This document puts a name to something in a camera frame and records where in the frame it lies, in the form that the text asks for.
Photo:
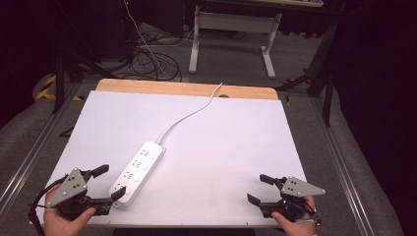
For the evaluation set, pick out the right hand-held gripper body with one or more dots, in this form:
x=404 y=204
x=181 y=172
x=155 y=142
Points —
x=296 y=188

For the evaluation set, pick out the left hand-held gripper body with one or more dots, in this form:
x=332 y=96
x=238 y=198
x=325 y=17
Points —
x=69 y=187

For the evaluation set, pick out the white power strip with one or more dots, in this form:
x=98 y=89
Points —
x=139 y=172

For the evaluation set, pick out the person's left hand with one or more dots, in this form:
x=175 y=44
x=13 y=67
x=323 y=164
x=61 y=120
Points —
x=60 y=224

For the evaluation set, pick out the person's right hand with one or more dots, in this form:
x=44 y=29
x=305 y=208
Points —
x=293 y=226

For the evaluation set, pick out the white board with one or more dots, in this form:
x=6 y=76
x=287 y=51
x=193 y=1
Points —
x=209 y=154

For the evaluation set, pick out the yellow black floor tape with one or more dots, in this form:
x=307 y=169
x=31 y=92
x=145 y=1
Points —
x=49 y=93

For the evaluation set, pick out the black metal stand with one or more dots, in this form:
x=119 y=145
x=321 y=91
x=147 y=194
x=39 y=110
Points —
x=326 y=88
x=60 y=78

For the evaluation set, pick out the wooden table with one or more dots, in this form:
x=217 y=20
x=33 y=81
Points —
x=157 y=86

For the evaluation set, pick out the aluminium rail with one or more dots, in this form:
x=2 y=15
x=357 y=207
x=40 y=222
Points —
x=31 y=157
x=344 y=170

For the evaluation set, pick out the white metal desk frame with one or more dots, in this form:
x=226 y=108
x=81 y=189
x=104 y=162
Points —
x=234 y=23

